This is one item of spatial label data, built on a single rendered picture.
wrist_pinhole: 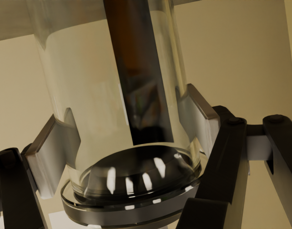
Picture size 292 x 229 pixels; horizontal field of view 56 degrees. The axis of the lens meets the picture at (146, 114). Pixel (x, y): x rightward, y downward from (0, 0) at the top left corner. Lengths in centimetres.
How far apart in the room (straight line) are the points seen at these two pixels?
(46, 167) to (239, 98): 68
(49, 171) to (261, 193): 77
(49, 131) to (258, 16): 72
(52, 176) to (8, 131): 67
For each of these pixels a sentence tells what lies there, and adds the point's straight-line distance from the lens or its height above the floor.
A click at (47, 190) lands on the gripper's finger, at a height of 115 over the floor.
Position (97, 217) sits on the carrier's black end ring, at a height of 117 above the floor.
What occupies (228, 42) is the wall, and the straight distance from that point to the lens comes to 79.
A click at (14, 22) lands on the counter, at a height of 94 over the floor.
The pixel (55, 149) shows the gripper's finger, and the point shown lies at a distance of 18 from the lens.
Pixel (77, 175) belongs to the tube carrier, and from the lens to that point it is 17.
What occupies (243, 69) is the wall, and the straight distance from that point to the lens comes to 80.
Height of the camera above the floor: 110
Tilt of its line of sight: 7 degrees up
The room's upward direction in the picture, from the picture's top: 169 degrees clockwise
